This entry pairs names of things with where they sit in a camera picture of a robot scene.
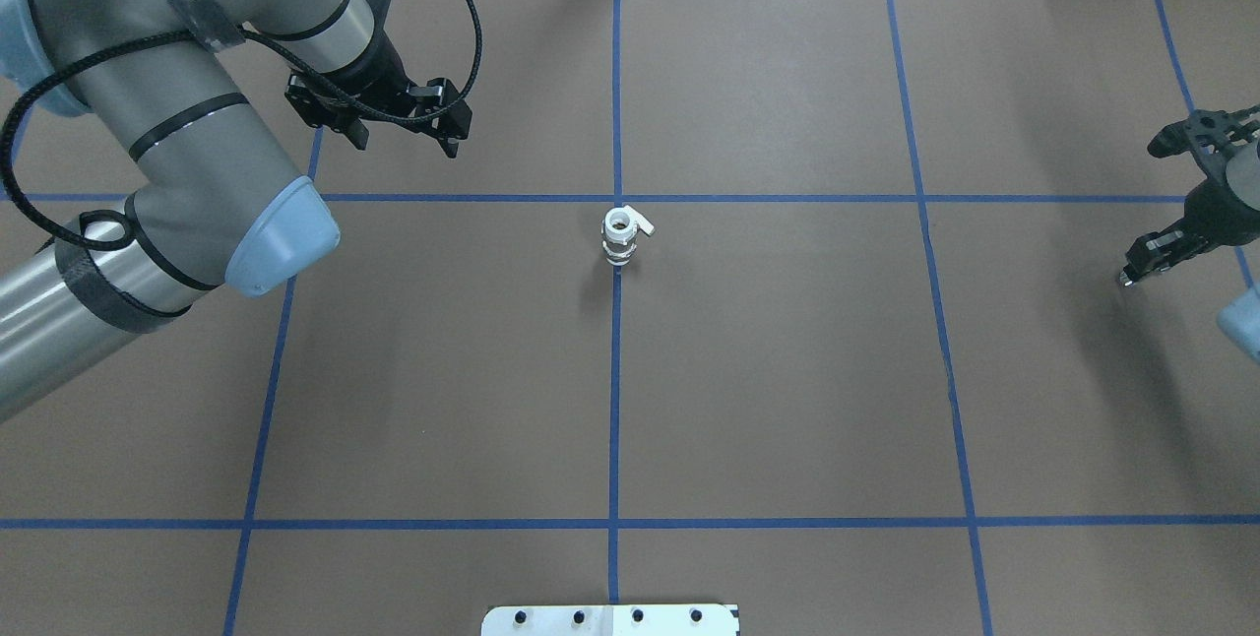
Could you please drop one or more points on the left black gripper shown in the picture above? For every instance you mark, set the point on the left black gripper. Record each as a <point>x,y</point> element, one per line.
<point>375,75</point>

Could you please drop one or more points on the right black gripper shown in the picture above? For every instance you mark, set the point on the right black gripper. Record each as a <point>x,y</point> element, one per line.
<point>1217,209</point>

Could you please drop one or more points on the white PPR pipe fitting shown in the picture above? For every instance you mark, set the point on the white PPR pipe fitting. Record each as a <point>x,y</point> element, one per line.
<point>620,229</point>

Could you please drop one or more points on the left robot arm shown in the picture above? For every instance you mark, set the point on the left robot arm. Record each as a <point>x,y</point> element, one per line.
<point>223,204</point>

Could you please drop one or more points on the brown paper table mat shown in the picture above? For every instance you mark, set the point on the brown paper table mat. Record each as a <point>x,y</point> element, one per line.
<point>871,374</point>

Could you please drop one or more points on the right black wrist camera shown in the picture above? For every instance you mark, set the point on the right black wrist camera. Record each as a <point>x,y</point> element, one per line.
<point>1213,137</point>

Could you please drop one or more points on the white camera pole with base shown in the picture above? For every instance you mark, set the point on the white camera pole with base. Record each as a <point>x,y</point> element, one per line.
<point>613,619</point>

